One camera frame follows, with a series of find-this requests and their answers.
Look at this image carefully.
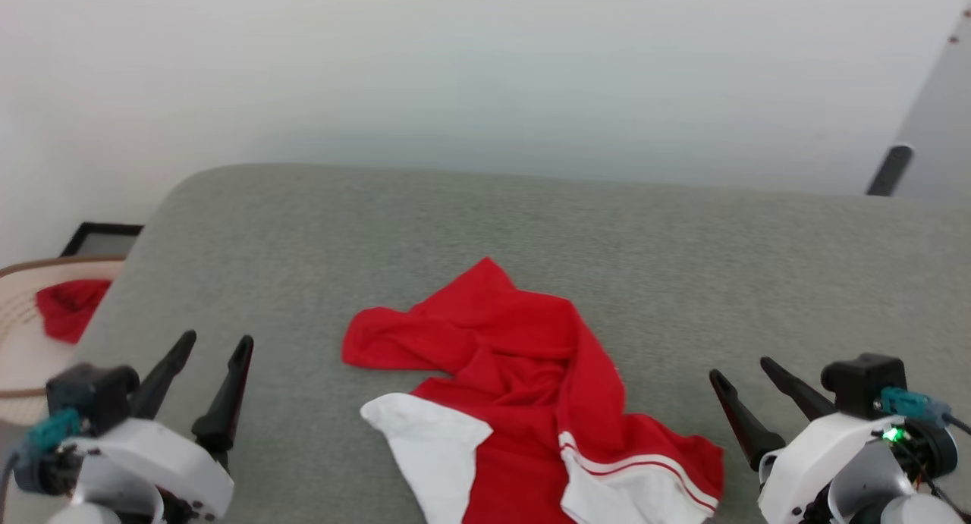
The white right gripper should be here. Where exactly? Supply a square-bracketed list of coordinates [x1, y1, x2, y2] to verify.
[709, 356, 903, 524]

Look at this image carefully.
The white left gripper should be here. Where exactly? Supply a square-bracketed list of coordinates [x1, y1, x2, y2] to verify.
[68, 330, 255, 524]

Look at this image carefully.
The red and white striped garment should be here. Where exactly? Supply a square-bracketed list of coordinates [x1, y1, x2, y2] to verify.
[341, 257, 725, 524]

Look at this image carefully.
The plain red crumpled garment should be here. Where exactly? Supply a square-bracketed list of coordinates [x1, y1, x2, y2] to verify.
[36, 279, 113, 344]

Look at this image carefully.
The cream perforated laundry basket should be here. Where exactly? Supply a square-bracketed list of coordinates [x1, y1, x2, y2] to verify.
[0, 256, 128, 426]

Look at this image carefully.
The black framed floor panel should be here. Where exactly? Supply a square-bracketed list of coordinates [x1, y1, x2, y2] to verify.
[61, 221, 144, 258]

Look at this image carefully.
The black slanted bar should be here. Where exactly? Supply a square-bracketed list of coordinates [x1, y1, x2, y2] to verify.
[866, 145, 914, 197]

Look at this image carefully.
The grey fabric sofa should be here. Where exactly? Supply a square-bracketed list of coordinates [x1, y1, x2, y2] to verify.
[0, 164, 971, 524]

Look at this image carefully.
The teal right camera connector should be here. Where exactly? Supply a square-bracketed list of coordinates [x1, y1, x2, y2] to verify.
[880, 388, 953, 428]

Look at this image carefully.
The teal camera connector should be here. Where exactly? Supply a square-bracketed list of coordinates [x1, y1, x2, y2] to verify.
[25, 409, 83, 453]
[880, 388, 953, 428]

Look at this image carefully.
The teal left camera connector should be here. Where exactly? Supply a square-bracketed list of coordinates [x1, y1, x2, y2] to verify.
[25, 409, 83, 453]

